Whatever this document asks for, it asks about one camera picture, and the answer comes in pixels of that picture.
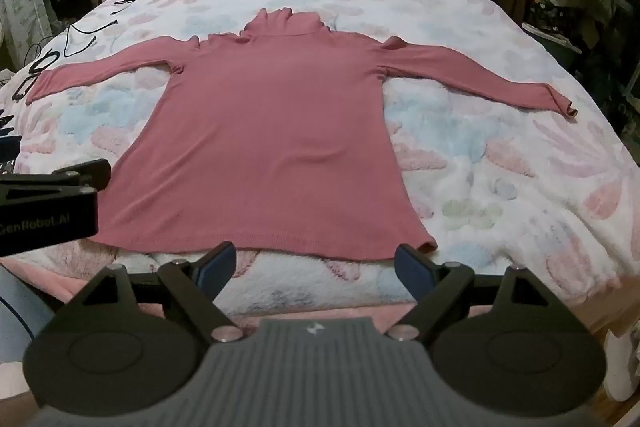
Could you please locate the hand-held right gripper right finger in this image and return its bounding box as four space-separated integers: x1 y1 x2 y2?
385 244 556 343

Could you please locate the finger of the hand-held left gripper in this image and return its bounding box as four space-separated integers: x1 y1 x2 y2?
50 158 112 194

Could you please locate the white floral fleece blanket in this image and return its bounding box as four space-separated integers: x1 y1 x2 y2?
0 0 640 308

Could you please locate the light grey padded jacket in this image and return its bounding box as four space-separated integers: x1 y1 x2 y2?
0 0 55 58

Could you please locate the black cable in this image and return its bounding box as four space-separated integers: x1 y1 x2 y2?
12 48 62 102
112 0 159 18
62 19 119 58

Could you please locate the pink turtleneck sweater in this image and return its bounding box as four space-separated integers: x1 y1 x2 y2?
25 7 580 260

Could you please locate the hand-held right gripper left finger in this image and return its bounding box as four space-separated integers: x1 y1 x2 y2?
67 241 246 344

